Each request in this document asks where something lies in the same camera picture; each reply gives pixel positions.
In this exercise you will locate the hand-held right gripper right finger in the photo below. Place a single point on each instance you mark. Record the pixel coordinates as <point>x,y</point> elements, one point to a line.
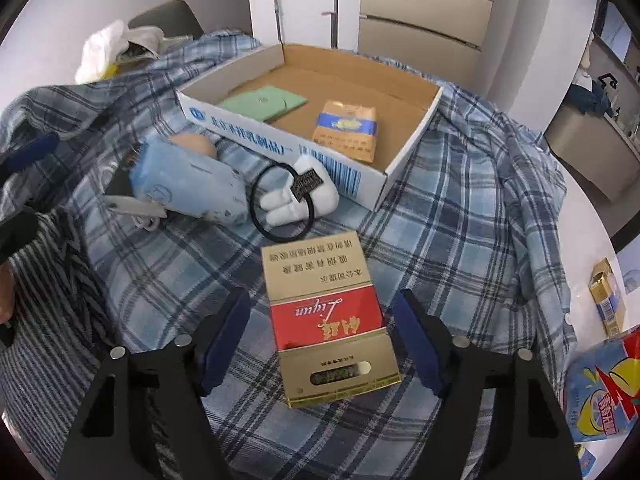
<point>415,340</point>

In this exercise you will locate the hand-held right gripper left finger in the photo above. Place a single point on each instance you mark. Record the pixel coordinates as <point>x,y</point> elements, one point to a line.
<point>227,340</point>

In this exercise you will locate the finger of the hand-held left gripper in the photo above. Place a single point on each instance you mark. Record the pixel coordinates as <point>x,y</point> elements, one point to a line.
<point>15,232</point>
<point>30,155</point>

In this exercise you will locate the red gold cigarette pack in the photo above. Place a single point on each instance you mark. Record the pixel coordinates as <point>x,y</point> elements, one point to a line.
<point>325,320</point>

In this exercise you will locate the light blue tissue pack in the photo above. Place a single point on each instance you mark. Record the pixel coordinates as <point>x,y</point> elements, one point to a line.
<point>190,185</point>

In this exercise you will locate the white plush hand toy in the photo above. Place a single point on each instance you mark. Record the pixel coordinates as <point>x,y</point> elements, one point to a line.
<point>320,202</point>

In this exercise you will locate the white cardboard box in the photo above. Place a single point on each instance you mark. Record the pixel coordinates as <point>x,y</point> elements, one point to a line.
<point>310,85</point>

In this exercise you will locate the person's left hand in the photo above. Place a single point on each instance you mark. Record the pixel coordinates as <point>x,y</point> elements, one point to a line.
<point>5,295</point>

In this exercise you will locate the grey striped cloth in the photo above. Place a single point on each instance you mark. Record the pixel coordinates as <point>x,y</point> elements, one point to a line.
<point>55,310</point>

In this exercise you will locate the white plastic bag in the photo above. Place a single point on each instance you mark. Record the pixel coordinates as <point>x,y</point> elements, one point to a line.
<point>100,50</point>

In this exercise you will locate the blue plaid shirt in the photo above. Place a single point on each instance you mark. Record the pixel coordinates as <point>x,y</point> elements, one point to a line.
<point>450,185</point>

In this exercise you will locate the tan round face puff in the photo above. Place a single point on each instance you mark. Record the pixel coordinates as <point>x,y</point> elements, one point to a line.
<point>192,146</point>

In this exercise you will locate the blue yellow snack bag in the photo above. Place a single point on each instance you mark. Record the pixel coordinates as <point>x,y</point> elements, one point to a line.
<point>600,390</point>

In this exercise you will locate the grey chair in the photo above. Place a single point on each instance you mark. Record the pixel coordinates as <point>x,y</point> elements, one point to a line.
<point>170,17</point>

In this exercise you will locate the gold blue cigarette pack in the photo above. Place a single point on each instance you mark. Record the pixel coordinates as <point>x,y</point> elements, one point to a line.
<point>607,300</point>

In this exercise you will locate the small blue packet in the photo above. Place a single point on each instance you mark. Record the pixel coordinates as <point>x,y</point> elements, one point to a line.
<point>586,462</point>

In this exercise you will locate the orange cigarette pack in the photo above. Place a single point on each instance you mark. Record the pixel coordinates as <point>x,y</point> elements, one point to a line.
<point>345,130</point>

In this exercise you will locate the green paper packet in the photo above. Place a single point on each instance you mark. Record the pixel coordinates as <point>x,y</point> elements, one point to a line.
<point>260,102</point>

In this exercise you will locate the beige kitchen counter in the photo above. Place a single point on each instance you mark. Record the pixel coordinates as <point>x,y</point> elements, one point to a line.
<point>585,145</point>

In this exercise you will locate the dark blue cloth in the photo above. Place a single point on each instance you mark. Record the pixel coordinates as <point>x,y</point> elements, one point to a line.
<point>587,97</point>

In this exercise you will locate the black faucet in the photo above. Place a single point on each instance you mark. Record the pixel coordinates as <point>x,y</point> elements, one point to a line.
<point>607,79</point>

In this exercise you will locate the beige refrigerator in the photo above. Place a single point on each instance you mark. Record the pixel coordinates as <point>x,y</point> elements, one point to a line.
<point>425,10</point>

